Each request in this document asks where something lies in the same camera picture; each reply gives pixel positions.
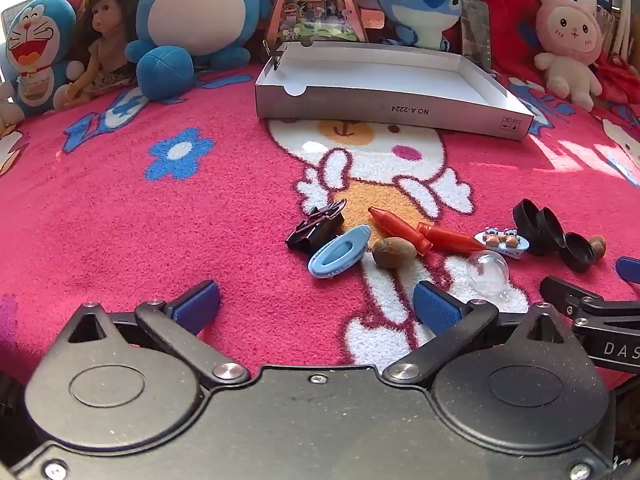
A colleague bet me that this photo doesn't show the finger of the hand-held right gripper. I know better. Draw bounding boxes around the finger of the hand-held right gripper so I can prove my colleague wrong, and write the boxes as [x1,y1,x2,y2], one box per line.
[616,257,640,283]
[540,276,640,333]

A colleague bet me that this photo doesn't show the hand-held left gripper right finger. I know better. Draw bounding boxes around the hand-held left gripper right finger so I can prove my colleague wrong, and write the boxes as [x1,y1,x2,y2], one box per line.
[382,281,583,386]

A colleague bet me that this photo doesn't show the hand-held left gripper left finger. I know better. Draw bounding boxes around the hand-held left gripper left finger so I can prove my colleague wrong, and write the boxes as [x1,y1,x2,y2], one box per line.
[55,281,251,388]

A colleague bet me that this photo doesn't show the black round lid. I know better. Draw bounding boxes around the black round lid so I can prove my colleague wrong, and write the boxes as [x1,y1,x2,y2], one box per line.
[559,232,598,273]

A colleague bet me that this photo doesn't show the clear plastic ball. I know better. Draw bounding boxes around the clear plastic ball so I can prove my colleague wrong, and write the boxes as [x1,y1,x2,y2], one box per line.
[466,252,512,303]

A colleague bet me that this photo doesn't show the black round container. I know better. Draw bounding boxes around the black round container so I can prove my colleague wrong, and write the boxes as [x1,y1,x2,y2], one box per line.
[512,198,567,256]

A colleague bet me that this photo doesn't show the brown walnut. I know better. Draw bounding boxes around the brown walnut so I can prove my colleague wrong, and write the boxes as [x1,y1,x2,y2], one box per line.
[371,237,417,269]

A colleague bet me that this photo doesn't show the orange plastic toy piece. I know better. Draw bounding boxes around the orange plastic toy piece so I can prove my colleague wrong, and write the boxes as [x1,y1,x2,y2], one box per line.
[368,206,433,257]
[419,222,485,254]

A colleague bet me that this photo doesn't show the blue hair clip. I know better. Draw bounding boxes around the blue hair clip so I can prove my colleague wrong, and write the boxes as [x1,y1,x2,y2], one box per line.
[307,224,373,279]

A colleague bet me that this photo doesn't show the black binder clip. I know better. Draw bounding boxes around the black binder clip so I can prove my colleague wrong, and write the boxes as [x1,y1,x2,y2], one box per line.
[285,199,348,252]
[261,39,288,72]

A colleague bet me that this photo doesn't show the white cardboard box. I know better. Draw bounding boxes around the white cardboard box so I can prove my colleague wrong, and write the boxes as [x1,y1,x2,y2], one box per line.
[254,41,536,141]

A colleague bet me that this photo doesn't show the pink printed blanket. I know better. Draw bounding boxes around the pink printed blanket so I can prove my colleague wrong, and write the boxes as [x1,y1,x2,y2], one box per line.
[0,50,640,391]

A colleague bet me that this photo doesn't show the white cat printed blanket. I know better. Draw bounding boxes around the white cat printed blanket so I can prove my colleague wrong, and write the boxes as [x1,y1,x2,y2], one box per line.
[600,110,640,186]

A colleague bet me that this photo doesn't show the red cloth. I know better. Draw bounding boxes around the red cloth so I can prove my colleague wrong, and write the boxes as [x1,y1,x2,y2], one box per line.
[595,52,640,116]

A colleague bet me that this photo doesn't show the pink bunny plush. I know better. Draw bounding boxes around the pink bunny plush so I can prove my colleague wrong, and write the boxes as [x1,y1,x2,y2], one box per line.
[532,0,605,112]

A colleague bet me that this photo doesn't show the white poles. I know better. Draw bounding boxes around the white poles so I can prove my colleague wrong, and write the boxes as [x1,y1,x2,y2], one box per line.
[612,0,640,56]

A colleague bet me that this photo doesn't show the round blue mouse plush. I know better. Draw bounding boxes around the round blue mouse plush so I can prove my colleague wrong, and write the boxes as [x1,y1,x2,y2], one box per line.
[124,0,283,102]

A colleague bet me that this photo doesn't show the pink paper tag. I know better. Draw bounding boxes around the pink paper tag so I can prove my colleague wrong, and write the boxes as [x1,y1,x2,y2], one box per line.
[357,7,386,29]

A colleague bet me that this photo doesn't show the brown haired doll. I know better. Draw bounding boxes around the brown haired doll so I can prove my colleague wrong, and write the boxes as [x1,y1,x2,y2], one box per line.
[65,0,146,106]

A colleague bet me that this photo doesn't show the blue robot cat plush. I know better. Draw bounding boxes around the blue robot cat plush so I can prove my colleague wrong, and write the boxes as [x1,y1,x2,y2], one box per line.
[0,0,83,126]

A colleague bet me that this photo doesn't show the triangular toy package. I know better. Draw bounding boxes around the triangular toy package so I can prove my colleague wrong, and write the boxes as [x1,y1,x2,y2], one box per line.
[264,0,370,61]

